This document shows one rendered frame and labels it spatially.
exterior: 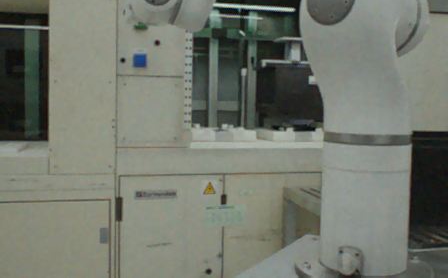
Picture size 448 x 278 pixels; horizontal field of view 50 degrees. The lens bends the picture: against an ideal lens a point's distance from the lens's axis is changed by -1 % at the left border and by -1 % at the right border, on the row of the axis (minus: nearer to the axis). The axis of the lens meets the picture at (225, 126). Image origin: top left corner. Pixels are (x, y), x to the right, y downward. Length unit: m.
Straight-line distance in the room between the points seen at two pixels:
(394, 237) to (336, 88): 0.21
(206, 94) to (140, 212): 1.02
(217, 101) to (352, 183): 1.61
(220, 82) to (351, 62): 1.67
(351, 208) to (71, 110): 0.84
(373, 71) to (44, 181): 0.93
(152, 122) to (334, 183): 0.74
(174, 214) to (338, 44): 0.85
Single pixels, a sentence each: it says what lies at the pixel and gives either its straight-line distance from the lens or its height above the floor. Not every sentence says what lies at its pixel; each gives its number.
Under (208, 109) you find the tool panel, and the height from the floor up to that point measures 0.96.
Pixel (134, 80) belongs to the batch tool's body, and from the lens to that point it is 1.31.
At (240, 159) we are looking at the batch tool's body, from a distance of 1.36.
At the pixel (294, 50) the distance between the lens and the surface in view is 1.71.
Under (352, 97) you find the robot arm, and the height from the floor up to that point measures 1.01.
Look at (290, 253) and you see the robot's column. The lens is 0.80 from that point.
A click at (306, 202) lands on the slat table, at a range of 1.24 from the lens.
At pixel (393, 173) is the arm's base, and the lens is 0.66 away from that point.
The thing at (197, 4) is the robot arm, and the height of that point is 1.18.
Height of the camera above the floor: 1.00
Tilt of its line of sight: 3 degrees down
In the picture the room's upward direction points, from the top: 1 degrees clockwise
